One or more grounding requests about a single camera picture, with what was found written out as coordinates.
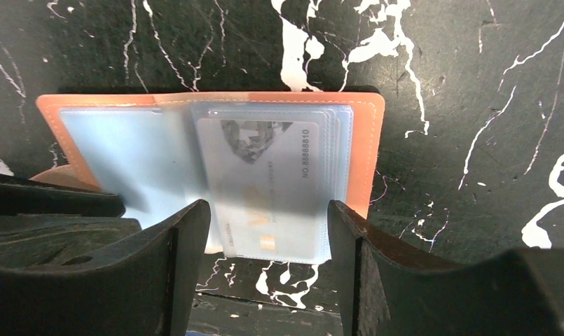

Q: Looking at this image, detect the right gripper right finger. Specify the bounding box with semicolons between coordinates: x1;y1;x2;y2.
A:
327;200;564;335

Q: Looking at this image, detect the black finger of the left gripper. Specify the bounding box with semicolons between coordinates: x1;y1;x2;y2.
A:
0;174;125;217

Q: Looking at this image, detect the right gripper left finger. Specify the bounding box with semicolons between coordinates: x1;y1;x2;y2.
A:
0;199;211;335

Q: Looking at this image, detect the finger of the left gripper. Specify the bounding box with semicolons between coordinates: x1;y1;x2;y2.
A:
0;215;142;268

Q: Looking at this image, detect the grey numbered credit card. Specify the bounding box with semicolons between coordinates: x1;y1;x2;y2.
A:
196;118;322;263

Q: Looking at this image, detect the brown leather card holder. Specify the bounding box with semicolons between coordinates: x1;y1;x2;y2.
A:
36;92;385;264

